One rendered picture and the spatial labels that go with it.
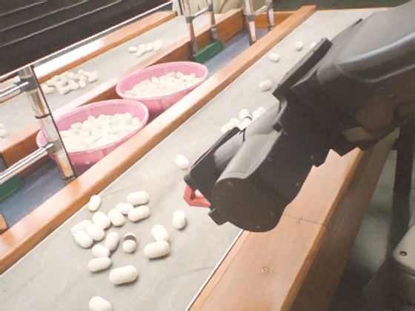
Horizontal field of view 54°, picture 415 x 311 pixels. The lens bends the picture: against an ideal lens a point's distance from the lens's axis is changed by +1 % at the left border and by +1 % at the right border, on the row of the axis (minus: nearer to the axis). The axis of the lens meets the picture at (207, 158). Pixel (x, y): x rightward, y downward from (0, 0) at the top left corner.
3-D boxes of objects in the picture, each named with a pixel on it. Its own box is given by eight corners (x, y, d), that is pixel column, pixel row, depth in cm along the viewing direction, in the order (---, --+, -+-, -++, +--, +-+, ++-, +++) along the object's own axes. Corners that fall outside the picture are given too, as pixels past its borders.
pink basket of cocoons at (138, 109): (168, 127, 110) (160, 95, 105) (138, 186, 88) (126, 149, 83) (79, 133, 116) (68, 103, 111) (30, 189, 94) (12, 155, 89)
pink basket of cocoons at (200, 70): (228, 92, 124) (224, 63, 119) (180, 135, 106) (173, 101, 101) (159, 87, 137) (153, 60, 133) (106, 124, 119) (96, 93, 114)
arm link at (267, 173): (408, 104, 32) (330, 29, 32) (385, 200, 25) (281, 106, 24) (306, 169, 41) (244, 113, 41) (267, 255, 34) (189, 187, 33)
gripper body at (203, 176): (178, 180, 41) (218, 148, 36) (227, 132, 48) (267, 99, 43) (220, 226, 42) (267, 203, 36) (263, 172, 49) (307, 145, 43)
